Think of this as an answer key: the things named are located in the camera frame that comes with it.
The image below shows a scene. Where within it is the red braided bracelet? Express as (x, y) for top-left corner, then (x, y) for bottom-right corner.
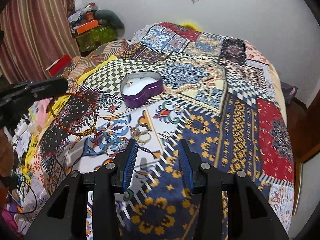
(46, 93), (98, 138)

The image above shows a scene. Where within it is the thin red string bracelet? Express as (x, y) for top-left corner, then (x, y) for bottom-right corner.
(92, 132), (103, 148)

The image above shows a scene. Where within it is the silver ring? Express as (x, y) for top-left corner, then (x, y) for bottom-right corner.
(130, 126), (153, 144)

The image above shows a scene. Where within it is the red flat box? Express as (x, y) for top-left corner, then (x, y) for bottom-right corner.
(46, 54), (72, 76)

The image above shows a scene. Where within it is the brown patterned blanket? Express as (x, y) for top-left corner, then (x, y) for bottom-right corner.
(58, 40), (128, 80)

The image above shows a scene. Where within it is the yellow cloth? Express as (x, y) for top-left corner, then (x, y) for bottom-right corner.
(20, 55), (117, 180)

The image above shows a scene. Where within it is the red striped curtain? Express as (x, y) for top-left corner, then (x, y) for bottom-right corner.
(1, 0), (80, 83)

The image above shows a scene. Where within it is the green patterned storage box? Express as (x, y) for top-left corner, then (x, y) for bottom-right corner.
(75, 25), (117, 52)

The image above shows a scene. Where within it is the orange box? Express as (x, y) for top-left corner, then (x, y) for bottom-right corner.
(75, 20), (99, 35)

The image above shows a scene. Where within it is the colourful patchwork bedspread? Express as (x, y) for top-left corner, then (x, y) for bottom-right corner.
(31, 22), (295, 239)

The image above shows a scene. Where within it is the dark bag on floor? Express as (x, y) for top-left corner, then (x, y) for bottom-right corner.
(280, 81), (298, 105)

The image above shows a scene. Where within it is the yellow plush item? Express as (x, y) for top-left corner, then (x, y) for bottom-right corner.
(180, 21), (202, 32)

